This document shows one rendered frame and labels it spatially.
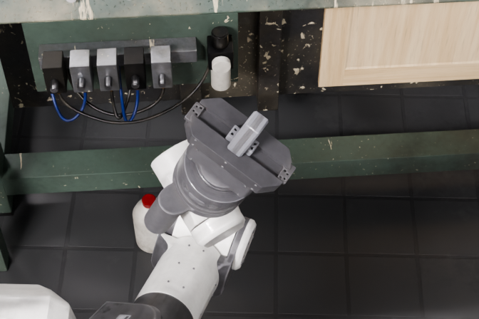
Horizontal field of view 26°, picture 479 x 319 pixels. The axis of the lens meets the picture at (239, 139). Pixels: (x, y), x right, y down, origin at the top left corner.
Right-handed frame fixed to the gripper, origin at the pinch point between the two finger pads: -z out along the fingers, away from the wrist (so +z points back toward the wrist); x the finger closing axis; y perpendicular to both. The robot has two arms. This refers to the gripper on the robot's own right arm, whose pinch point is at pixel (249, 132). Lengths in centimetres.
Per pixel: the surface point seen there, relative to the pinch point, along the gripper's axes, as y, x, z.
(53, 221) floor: 34, 27, 201
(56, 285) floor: 18, 14, 193
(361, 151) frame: 94, -32, 165
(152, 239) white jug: 41, 1, 183
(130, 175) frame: 52, 16, 181
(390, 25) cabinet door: 118, -16, 141
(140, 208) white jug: 45, 8, 176
